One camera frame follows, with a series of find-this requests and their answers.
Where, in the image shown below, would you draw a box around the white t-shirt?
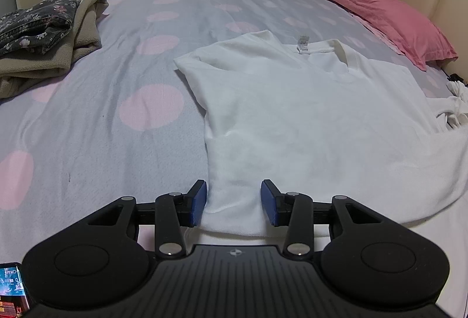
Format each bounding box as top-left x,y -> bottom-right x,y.
175,31 -> 467,236

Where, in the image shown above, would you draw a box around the grey polka dot bedsheet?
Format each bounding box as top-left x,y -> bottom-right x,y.
0,0 -> 462,264

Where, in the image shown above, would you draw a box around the smartphone with lit screen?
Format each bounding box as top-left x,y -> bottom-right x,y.
0,262 -> 29,318

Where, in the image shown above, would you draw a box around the white crumpled garment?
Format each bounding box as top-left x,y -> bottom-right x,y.
428,80 -> 468,130

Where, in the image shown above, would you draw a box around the light pink pillowcase underneath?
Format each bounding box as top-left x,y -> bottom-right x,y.
350,13 -> 404,56

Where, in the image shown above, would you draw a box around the beige folded trousers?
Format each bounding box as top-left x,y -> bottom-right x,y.
1,0 -> 109,99

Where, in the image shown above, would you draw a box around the black garment by headboard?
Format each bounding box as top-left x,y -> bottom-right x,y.
448,73 -> 465,83

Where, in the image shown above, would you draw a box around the pink pillow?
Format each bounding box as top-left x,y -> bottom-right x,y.
329,0 -> 458,71

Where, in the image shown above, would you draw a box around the black patterned folded garment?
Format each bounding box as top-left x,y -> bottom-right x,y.
1,0 -> 81,56

